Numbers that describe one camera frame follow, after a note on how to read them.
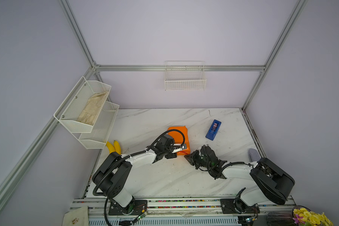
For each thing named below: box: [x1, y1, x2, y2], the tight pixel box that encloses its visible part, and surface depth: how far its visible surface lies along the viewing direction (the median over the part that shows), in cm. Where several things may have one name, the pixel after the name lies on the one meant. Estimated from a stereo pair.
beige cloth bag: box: [62, 205, 89, 226], surface depth 71 cm
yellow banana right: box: [113, 140, 122, 155], surface depth 95 cm
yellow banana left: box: [106, 141, 116, 154], surface depth 92 cm
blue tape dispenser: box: [205, 119, 222, 141], surface depth 103 cm
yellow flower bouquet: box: [292, 207, 334, 226], surface depth 52 cm
